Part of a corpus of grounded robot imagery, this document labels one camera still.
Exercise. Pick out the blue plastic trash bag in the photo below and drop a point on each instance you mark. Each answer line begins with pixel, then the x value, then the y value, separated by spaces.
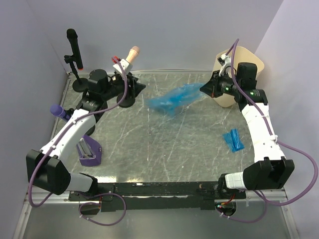
pixel 176 98

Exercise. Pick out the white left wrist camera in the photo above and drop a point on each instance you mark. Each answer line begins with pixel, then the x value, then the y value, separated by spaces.
pixel 121 66

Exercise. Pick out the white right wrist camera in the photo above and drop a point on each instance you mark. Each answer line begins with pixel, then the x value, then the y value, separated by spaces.
pixel 225 62

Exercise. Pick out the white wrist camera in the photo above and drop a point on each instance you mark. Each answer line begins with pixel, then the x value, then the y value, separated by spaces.
pixel 121 66
pixel 225 62

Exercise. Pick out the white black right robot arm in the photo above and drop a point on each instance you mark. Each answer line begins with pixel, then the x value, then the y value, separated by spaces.
pixel 271 169

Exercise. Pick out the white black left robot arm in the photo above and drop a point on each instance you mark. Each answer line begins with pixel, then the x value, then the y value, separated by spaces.
pixel 46 168

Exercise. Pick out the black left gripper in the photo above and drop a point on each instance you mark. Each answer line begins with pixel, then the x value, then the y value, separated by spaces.
pixel 136 87

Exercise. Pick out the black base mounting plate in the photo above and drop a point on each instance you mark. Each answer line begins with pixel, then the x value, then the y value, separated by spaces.
pixel 160 195

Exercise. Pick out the purple microphone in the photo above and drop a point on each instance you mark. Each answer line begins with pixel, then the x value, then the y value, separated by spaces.
pixel 60 112

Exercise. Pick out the cream plastic trash bin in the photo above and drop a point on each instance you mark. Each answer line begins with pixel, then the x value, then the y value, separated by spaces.
pixel 241 55

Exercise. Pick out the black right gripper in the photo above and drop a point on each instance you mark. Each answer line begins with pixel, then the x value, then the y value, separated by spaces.
pixel 211 88

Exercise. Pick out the purple wedge holder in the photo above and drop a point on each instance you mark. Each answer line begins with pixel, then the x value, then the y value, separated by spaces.
pixel 90 151

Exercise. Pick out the peach pink microphone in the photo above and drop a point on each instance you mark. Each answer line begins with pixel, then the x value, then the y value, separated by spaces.
pixel 133 54

